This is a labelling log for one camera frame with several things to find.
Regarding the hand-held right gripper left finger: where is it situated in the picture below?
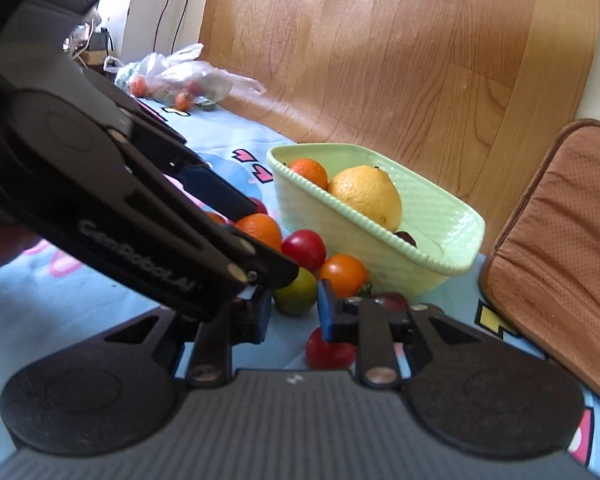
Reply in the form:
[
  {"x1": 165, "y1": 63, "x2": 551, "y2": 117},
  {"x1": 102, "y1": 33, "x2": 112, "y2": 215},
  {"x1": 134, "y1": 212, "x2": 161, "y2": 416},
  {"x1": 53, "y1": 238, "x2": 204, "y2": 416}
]
[{"x1": 105, "y1": 286, "x2": 273, "y2": 389}]

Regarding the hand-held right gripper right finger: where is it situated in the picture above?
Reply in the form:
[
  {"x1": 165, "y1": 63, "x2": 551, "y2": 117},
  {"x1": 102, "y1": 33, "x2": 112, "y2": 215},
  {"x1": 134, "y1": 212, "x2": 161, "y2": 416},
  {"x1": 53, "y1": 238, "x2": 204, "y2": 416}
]
[{"x1": 317, "y1": 280, "x2": 486, "y2": 390}]

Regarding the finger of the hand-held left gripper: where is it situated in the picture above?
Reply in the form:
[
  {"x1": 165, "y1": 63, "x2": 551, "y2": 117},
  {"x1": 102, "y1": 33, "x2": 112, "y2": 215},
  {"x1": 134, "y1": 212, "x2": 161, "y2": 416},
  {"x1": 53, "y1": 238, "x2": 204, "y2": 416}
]
[
  {"x1": 82, "y1": 69, "x2": 259, "y2": 224},
  {"x1": 115, "y1": 129, "x2": 301, "y2": 291}
]

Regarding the orange mandarin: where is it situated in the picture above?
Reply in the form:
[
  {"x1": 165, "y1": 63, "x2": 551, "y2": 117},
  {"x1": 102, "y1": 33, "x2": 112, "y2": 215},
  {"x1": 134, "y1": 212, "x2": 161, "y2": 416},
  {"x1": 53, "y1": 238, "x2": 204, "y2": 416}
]
[
  {"x1": 288, "y1": 158, "x2": 328, "y2": 191},
  {"x1": 235, "y1": 213, "x2": 283, "y2": 253}
]

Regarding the green tomato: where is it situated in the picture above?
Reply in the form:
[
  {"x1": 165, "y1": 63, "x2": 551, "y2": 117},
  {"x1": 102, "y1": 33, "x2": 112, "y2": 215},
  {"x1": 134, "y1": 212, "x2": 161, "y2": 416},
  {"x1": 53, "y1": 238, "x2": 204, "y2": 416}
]
[{"x1": 272, "y1": 267, "x2": 318, "y2": 317}]

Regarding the pale green woven basket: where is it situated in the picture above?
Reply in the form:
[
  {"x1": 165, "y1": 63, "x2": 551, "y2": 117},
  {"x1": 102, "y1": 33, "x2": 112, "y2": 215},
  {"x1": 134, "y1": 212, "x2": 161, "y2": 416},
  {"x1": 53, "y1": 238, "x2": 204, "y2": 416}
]
[{"x1": 266, "y1": 143, "x2": 486, "y2": 296}]

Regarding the clear plastic bag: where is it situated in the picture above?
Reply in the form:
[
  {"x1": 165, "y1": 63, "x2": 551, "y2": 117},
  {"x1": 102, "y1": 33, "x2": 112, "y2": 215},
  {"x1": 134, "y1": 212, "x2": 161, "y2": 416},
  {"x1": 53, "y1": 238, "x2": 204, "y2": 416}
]
[{"x1": 104, "y1": 43, "x2": 267, "y2": 111}]

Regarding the large yellow lemon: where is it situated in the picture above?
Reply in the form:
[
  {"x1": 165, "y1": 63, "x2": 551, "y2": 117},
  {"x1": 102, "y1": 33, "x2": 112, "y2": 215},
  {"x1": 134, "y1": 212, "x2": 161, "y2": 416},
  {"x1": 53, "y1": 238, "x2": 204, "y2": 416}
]
[{"x1": 326, "y1": 165, "x2": 403, "y2": 233}]

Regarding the printed blanket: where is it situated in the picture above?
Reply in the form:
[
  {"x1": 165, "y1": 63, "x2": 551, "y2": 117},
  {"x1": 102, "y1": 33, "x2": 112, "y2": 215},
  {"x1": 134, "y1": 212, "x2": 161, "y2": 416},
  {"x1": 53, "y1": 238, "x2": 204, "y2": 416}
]
[{"x1": 0, "y1": 97, "x2": 600, "y2": 476}]

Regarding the wood pattern sheet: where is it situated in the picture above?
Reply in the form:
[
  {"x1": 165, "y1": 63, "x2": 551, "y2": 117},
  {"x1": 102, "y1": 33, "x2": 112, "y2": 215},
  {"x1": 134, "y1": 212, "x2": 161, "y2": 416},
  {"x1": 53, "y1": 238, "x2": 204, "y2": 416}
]
[{"x1": 198, "y1": 0, "x2": 600, "y2": 256}]

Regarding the brown seat cushion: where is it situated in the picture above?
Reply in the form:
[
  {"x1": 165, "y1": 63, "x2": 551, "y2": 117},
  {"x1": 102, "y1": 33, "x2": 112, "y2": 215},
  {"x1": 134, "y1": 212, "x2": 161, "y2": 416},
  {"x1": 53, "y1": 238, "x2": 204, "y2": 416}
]
[{"x1": 479, "y1": 119, "x2": 600, "y2": 413}]

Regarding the black cable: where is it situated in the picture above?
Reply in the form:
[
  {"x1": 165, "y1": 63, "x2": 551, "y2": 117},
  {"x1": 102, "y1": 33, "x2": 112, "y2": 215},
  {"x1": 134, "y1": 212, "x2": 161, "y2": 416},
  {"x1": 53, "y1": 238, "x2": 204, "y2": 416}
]
[{"x1": 157, "y1": 0, "x2": 188, "y2": 56}]

